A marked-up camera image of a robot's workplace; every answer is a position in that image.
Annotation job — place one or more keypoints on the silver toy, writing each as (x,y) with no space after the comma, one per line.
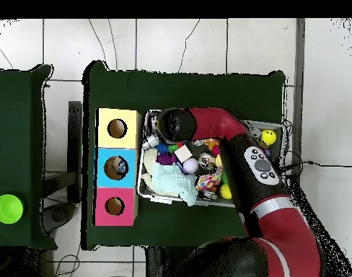
(150,141)

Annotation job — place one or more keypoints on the mint green cloth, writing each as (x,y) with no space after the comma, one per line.
(173,182)

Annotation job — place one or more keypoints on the colourful printed packet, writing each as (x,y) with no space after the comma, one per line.
(209,182)

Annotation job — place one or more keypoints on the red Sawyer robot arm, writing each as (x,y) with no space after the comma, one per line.
(262,190)

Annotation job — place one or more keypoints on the clear mesh bin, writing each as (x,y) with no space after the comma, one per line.
(142,190)

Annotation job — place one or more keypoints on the wooden box with three holes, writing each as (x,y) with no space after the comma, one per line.
(104,167)

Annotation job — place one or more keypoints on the small wooden block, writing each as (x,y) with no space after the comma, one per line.
(183,153)

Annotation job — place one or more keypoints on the small blue spiky ball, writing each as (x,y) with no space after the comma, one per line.
(163,149)

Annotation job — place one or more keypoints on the small white baseball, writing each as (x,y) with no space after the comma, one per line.
(190,165)

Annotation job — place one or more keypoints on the plain yellow ball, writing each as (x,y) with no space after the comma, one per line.
(225,191)

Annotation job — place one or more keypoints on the yellow smiley ball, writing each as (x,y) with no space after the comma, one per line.
(269,137)

